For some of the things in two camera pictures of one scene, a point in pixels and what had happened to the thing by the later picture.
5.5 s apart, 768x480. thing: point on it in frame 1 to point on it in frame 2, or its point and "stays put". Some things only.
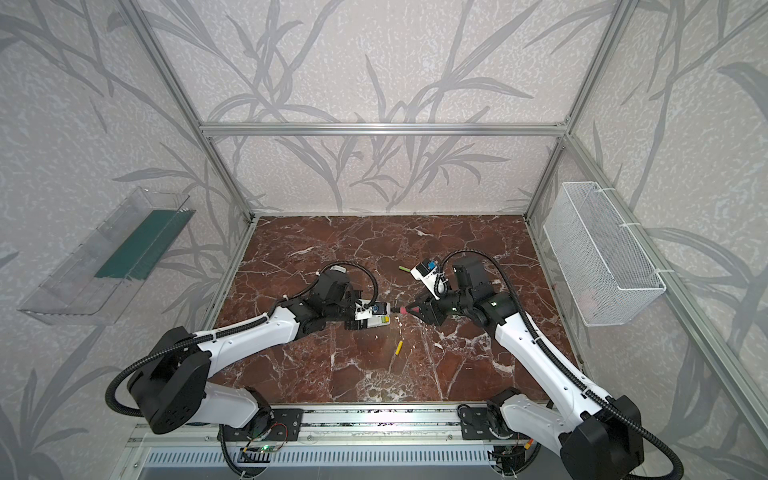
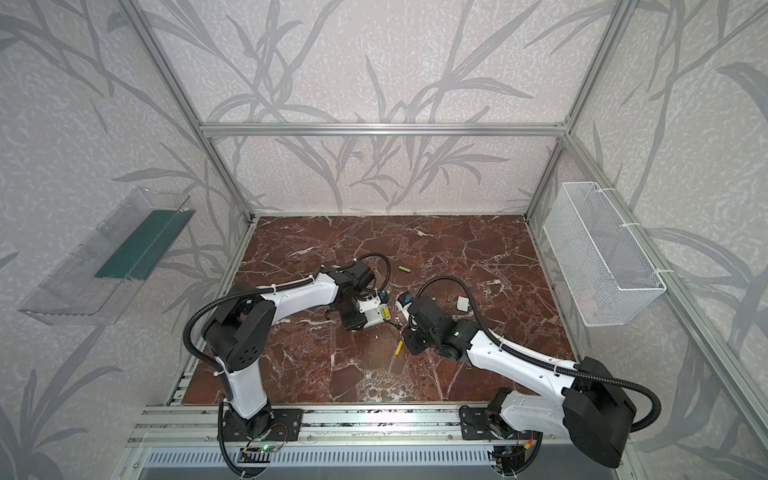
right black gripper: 432,307 to 411,336
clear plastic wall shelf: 92,282 stays put
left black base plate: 270,425 stays put
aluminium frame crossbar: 387,128 stays put
